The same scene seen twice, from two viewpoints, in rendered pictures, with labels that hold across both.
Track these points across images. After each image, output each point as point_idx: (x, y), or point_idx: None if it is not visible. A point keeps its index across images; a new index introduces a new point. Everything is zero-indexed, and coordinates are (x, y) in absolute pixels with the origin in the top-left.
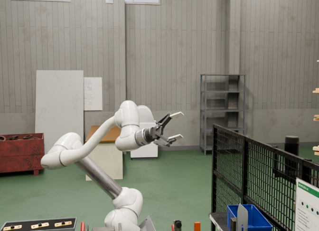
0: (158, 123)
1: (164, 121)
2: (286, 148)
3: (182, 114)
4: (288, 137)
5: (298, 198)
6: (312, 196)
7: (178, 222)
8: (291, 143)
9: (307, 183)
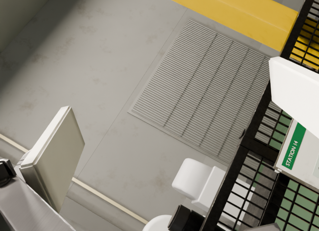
0: None
1: (57, 215)
2: (198, 223)
3: (78, 128)
4: (177, 210)
5: (313, 178)
6: (306, 135)
7: None
8: (190, 213)
9: (285, 137)
